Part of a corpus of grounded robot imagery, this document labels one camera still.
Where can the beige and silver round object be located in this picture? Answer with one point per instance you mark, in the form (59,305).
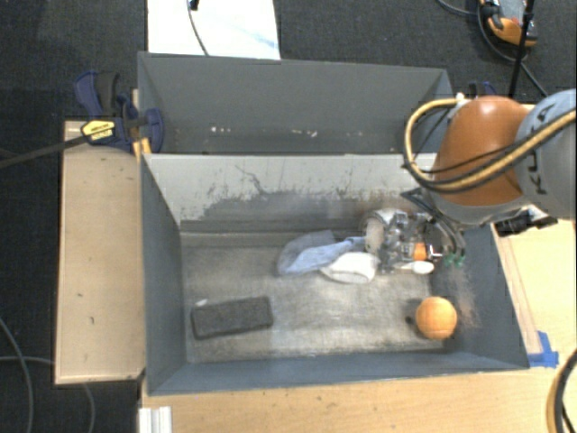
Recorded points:
(373,235)

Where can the white cloth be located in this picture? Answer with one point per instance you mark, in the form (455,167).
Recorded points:
(354,266)

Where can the orange ball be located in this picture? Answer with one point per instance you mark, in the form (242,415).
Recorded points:
(436,317)

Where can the pale blue cloth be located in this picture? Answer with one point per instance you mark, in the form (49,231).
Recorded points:
(311,253)

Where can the grey metal bin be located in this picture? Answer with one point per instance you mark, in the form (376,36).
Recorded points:
(315,300)

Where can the dark grey sponge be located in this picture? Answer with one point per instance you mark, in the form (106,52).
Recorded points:
(232,317)

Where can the pale wood flat board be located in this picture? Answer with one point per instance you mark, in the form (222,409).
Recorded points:
(99,260)

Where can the black cylinder on white bracket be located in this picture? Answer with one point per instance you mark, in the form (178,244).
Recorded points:
(518,223)

